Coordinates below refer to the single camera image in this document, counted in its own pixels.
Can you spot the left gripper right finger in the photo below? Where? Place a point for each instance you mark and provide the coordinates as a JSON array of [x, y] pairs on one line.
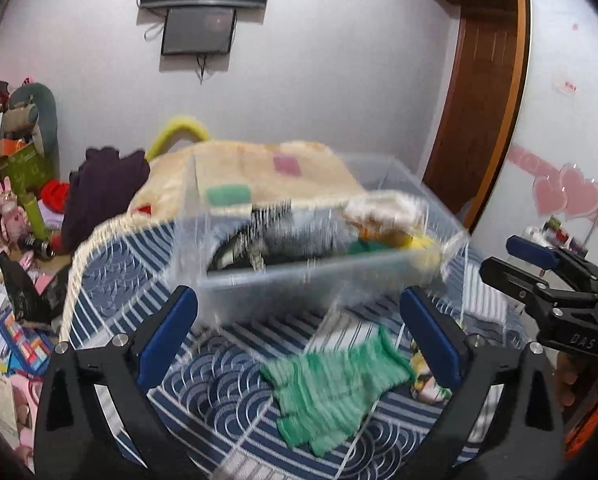
[[525, 439]]

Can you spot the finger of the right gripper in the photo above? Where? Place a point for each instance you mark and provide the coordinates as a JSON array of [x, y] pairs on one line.
[[567, 265], [533, 292]]

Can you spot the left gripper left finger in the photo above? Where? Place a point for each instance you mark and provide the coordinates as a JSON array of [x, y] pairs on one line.
[[94, 420]]

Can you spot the yellow felt ball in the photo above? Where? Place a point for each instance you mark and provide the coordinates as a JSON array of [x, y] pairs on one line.
[[425, 253]]

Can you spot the floral patterned cloth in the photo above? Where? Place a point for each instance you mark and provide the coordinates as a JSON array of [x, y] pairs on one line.
[[429, 379]]

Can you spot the white cloth pouch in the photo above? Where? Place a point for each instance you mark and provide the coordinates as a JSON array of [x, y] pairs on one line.
[[390, 210]]

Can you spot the clear plastic storage box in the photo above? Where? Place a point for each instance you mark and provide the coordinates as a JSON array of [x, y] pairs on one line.
[[251, 262]]

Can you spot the green knitted cloth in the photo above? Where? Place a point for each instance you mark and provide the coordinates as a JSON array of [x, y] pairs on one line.
[[323, 397]]

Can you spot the green yellow sponge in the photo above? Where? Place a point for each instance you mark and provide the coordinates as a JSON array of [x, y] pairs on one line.
[[226, 195]]

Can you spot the person's right hand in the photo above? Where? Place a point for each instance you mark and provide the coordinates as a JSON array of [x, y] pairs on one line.
[[566, 373]]

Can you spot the colourful blue book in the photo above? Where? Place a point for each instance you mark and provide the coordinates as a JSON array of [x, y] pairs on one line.
[[29, 349]]

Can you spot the blue white patterned bedspread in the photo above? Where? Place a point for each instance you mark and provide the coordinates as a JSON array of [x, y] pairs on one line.
[[213, 398]]

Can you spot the wooden wardrobe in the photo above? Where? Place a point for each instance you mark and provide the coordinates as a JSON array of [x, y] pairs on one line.
[[518, 135]]

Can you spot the pink rabbit toy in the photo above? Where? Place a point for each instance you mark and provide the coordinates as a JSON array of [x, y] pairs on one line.
[[14, 222]]

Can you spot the green bottle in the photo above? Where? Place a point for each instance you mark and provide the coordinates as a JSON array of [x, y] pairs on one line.
[[36, 222]]

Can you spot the red plush item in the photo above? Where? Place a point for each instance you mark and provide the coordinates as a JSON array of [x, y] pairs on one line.
[[54, 195]]

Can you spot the dark purple garment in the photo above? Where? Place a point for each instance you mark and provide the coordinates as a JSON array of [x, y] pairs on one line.
[[101, 189]]

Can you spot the green storage box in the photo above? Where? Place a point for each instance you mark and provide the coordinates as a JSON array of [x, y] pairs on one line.
[[27, 170]]

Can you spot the beige blanket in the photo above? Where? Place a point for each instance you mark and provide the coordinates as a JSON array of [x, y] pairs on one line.
[[260, 173]]

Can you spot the grey green plush toy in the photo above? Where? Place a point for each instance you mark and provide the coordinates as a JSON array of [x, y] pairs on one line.
[[31, 111]]

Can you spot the pink toy camera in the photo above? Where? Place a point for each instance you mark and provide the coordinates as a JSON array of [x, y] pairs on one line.
[[27, 395]]

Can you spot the small black wall monitor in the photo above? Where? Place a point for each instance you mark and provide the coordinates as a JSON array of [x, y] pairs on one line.
[[198, 30]]

